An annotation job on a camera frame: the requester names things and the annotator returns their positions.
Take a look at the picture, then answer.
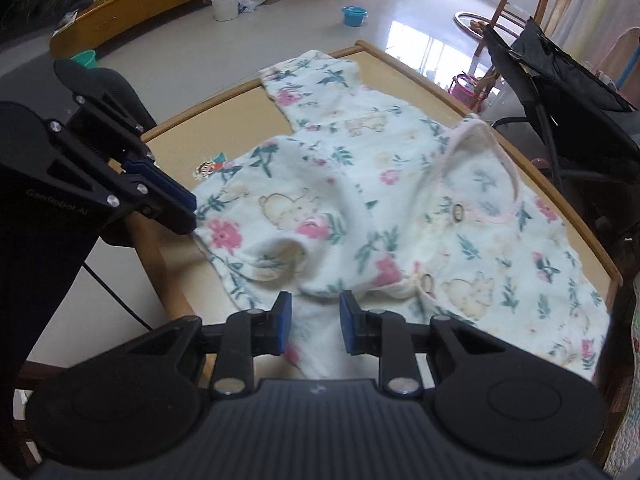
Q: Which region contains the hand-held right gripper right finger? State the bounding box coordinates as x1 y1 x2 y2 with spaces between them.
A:
339 290 511 395

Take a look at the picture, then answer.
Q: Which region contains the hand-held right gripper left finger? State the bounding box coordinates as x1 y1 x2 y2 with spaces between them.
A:
125 291 293 396

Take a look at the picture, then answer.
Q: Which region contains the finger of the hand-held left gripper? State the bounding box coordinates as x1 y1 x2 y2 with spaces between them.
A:
70 87 166 176
45 117 198 236

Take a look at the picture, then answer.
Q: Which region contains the floral baby shirt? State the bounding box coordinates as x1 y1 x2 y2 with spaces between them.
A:
192 50 611 381

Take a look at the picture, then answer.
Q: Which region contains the wooden tv cabinet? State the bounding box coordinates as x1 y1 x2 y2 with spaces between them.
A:
49 0 241 58

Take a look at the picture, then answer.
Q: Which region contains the white bucket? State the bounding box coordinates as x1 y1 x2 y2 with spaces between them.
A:
212 0 240 22

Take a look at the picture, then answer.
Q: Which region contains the pink toy drum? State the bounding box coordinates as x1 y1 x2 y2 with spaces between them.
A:
447 74 483 106

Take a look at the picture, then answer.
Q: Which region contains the wooden giraffe toy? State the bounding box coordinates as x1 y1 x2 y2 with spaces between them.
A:
475 67 501 111

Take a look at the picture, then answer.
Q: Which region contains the grey folding lounge chair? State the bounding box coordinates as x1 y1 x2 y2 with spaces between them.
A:
480 17 640 221

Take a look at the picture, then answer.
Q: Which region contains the hula hoop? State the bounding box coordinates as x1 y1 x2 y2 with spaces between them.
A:
452 10 501 41

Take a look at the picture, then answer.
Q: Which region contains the black cable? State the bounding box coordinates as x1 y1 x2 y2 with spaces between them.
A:
80 262 156 333

